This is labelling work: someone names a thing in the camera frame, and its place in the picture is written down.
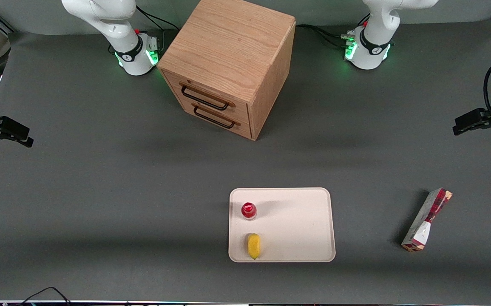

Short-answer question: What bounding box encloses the red cookie box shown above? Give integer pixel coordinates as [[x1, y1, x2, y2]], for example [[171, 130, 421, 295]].
[[401, 187, 453, 252]]

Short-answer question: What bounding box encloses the red-capped small bottle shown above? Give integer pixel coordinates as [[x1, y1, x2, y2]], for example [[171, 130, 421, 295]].
[[241, 202, 258, 221]]

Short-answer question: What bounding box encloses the yellow lemon-shaped item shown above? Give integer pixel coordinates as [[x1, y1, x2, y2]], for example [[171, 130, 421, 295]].
[[246, 232, 261, 260]]

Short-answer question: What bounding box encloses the black metal drawer handle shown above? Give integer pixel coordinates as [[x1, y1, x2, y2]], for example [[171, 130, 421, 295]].
[[193, 105, 236, 130], [180, 85, 230, 111]]

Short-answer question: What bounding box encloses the black left base cable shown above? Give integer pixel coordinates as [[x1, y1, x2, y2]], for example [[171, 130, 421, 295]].
[[295, 24, 349, 48]]

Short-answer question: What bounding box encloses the black base cable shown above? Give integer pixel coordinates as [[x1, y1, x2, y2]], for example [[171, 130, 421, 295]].
[[295, 24, 349, 48], [136, 5, 179, 33]]

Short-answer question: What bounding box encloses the black right base cable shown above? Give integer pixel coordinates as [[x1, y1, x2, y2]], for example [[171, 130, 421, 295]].
[[136, 5, 179, 33]]

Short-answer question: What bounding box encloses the beige plastic tray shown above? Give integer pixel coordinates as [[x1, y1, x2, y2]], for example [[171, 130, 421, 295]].
[[228, 187, 336, 263]]

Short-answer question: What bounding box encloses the wooden two-drawer cabinet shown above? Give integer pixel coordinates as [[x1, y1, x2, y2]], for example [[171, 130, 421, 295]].
[[157, 0, 296, 141]]

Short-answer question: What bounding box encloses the black cable at table edge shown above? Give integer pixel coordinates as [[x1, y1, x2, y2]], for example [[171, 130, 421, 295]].
[[19, 286, 72, 305]]

